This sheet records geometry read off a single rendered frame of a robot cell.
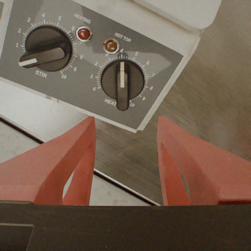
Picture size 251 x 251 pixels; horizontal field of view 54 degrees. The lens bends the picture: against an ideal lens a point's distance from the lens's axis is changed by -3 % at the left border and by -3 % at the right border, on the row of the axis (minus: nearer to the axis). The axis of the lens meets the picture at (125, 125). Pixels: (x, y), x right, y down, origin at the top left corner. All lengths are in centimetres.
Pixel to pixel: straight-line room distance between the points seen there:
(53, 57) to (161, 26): 7
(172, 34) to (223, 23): 11
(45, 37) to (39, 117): 8
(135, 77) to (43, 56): 6
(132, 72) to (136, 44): 2
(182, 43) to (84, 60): 7
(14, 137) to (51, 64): 8
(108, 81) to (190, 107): 11
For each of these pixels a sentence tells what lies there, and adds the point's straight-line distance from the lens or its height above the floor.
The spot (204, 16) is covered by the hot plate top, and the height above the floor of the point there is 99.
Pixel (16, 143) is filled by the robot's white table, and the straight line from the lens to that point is 24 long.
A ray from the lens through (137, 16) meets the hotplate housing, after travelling 18.
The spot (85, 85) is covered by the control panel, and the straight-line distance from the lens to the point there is 19.
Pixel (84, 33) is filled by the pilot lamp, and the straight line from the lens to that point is 17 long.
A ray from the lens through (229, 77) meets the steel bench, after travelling 28.
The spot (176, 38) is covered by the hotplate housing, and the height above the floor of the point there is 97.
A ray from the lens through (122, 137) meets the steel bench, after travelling 24.
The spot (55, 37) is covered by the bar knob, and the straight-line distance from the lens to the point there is 18.
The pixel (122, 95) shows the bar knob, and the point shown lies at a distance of 17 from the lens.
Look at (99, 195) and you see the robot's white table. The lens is 26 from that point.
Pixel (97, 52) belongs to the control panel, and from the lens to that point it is 18.
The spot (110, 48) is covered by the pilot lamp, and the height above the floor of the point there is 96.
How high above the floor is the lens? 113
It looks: 74 degrees down
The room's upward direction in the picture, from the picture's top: 124 degrees clockwise
